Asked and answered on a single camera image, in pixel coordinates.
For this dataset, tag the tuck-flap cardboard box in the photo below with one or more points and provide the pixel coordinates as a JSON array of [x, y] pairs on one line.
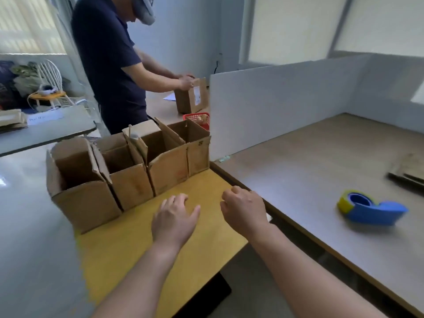
[[89, 208]]

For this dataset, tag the grey folding table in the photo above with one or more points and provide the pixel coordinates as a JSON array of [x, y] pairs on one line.
[[49, 132]]

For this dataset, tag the black stool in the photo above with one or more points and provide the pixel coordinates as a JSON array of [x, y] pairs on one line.
[[205, 294]]

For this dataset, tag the picture-printed cardboard box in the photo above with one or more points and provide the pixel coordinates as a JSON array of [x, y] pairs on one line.
[[410, 165]]

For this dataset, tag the white foam partition board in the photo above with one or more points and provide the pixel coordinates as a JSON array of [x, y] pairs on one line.
[[281, 102]]

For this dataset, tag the green bag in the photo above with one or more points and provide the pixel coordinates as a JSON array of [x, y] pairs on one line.
[[24, 79]]

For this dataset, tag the person's right forearm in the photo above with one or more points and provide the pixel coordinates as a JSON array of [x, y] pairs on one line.
[[308, 281]]

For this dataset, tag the person's right hand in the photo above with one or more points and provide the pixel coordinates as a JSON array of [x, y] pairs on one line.
[[245, 211]]

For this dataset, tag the tall brown cardboard box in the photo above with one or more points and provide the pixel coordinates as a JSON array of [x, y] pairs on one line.
[[185, 100]]

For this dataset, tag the white headset device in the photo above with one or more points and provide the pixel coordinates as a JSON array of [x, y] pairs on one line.
[[45, 90]]

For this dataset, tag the person's left hand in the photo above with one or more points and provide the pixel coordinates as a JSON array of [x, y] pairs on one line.
[[172, 225]]

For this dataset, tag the clear yellowish tape roll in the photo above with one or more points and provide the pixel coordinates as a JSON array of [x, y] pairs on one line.
[[344, 203]]

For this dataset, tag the white paper sheets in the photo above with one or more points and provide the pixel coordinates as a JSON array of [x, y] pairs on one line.
[[169, 97]]

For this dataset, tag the stack of cardboard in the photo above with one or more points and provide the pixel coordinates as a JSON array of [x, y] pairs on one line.
[[11, 119]]

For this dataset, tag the window with white blinds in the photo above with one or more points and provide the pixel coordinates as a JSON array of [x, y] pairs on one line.
[[29, 23]]

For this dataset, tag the small brown cardboard box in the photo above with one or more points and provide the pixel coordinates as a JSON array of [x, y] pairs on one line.
[[198, 155]]

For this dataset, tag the white chair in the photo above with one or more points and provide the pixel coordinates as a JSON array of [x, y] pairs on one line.
[[49, 72]]

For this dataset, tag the large yellow cardboard box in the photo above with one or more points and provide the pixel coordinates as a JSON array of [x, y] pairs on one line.
[[132, 245]]

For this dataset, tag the bright window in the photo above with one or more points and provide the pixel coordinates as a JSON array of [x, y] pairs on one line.
[[298, 26]]

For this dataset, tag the white paper sign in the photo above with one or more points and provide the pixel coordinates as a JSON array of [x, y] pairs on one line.
[[44, 118]]

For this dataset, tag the blue tape dispenser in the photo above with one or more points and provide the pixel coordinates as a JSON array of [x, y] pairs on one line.
[[381, 211]]

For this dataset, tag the red plastic basket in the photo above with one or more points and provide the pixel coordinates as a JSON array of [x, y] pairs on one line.
[[198, 116]]

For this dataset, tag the person's left forearm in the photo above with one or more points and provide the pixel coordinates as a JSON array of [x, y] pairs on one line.
[[139, 284]]

